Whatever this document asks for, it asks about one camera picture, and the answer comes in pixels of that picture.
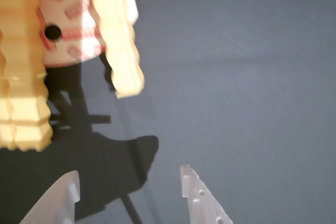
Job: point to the red and white fry box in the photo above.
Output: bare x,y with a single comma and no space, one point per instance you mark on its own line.
76,24

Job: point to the yellow crinkle-cut toy fry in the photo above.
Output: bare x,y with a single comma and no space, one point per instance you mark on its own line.
118,37
21,77

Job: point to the white translucent gripper finger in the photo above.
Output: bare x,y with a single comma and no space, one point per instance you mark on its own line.
202,203
57,197

